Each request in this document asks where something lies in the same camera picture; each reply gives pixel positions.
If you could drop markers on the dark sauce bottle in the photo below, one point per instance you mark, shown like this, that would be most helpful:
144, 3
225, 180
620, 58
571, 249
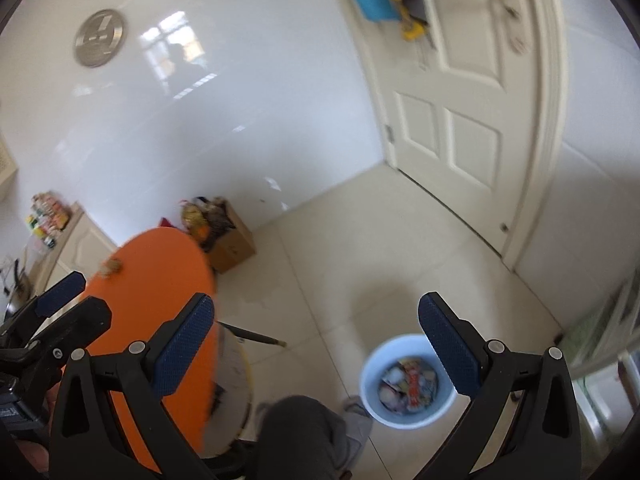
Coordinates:
46, 207

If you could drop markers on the person's leg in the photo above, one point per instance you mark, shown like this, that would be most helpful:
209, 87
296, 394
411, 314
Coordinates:
300, 440

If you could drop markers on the black table leg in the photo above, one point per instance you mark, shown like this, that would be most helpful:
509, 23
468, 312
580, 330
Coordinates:
255, 336

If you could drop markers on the white tissue wad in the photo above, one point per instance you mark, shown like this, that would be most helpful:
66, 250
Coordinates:
393, 375

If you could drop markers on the cream kitchen base cabinet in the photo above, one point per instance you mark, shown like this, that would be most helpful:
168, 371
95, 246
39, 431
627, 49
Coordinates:
80, 245

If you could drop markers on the yellow cooking oil bottle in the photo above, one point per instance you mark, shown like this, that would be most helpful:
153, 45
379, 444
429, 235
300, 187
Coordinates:
192, 217

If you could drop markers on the white round stool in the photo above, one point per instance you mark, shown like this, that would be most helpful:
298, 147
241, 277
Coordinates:
230, 390

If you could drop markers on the cardboard box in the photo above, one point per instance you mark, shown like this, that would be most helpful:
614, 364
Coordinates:
232, 250

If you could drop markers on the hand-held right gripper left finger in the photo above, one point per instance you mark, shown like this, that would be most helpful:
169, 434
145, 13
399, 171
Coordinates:
185, 342

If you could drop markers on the grey slipper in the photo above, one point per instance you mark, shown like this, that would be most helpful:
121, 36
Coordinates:
357, 425

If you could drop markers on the brown scrap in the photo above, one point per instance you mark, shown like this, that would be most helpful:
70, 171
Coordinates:
110, 266

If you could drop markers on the light blue plastic bucket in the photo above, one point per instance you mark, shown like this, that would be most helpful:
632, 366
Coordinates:
400, 417

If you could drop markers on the red bag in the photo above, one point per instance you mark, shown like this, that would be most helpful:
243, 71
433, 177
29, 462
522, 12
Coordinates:
165, 222

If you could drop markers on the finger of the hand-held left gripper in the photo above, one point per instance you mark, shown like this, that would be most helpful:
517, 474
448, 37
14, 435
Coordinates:
82, 322
60, 292

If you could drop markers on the amber bottle with red label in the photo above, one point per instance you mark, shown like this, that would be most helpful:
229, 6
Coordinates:
61, 219

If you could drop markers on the red snack packet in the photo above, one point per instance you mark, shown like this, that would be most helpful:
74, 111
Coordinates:
414, 385

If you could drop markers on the steel wok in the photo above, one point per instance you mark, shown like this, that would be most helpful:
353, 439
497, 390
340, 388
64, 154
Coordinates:
17, 285

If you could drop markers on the white panel door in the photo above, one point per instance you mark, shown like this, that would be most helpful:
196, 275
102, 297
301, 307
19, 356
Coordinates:
465, 110

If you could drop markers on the green yellow bottle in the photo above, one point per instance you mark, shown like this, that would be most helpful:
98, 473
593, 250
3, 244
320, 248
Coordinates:
34, 222

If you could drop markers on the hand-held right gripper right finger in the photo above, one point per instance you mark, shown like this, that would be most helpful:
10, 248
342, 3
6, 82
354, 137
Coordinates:
450, 345

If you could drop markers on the person's left hand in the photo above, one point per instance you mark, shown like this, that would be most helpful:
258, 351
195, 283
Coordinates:
36, 455

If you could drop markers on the white framed glass door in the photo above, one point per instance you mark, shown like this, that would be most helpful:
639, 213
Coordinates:
605, 340

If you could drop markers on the orange round table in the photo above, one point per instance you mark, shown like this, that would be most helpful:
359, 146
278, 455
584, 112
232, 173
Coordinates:
160, 280

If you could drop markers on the cream lattice door cabinet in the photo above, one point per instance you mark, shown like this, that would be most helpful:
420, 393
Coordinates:
6, 170

